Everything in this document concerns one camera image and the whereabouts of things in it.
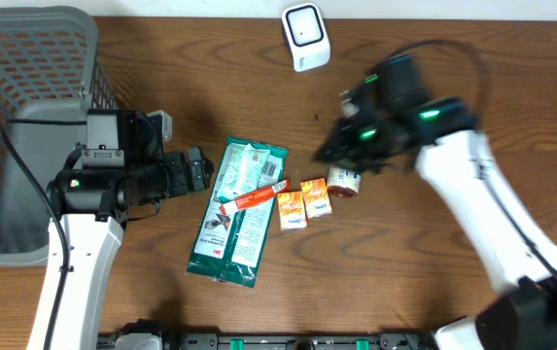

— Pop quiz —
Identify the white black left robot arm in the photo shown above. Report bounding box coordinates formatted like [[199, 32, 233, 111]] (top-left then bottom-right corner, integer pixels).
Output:
[[28, 109, 214, 349]]

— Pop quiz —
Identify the orange white small packet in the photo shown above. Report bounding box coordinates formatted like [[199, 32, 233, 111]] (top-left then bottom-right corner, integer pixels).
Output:
[[277, 191, 307, 230]]

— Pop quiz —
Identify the green 3M product pouch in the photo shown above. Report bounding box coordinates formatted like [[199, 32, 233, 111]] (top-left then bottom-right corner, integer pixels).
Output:
[[186, 137, 289, 288]]

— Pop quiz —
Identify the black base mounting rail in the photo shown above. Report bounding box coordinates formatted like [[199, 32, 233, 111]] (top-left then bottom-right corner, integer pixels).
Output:
[[95, 332, 437, 350]]

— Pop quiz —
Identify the light green wipes pack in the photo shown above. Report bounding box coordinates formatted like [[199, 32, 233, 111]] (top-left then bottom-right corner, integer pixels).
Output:
[[216, 143, 270, 203]]

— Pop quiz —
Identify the white cube barcode scanner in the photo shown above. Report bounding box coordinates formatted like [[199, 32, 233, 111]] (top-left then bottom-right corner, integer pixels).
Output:
[[281, 2, 331, 73]]

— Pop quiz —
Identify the green lid white jar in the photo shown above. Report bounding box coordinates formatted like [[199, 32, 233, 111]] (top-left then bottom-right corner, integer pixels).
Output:
[[327, 166, 362, 197]]

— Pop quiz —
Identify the red Nescafe stick box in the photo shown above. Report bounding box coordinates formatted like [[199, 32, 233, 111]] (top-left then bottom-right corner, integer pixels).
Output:
[[220, 179, 290, 216]]

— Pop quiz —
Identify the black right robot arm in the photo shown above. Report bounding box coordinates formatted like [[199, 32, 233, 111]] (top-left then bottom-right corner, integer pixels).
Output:
[[315, 55, 557, 349]]

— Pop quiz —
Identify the grey plastic shopping basket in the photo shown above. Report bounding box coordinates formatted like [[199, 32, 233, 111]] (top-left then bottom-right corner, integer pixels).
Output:
[[0, 6, 118, 267]]

